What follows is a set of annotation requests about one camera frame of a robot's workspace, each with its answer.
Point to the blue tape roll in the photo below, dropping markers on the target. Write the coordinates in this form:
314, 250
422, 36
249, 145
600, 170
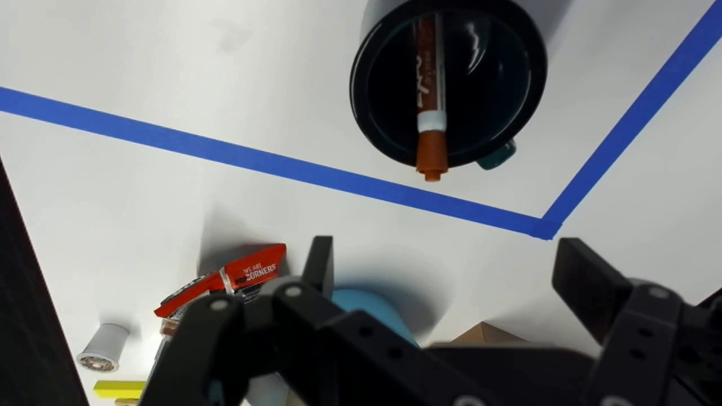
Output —
381, 315

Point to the red-brown marker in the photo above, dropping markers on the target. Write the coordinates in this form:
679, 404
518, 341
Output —
431, 159

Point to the white cylinder cap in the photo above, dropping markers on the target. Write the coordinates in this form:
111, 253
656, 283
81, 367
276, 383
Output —
105, 348

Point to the blue tape line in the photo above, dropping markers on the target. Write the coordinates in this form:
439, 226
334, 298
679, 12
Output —
641, 111

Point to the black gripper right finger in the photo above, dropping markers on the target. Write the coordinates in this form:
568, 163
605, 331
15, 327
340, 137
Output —
656, 348

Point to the yellow-green marker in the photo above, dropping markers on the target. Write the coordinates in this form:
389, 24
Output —
119, 389

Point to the brown cardboard piece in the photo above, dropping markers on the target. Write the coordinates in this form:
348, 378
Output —
486, 334

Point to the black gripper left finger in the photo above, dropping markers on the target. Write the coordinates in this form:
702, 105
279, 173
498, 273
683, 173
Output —
329, 354

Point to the black cup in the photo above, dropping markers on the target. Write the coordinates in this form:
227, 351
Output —
495, 75

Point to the red marker on table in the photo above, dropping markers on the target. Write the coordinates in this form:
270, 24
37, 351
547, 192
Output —
236, 276

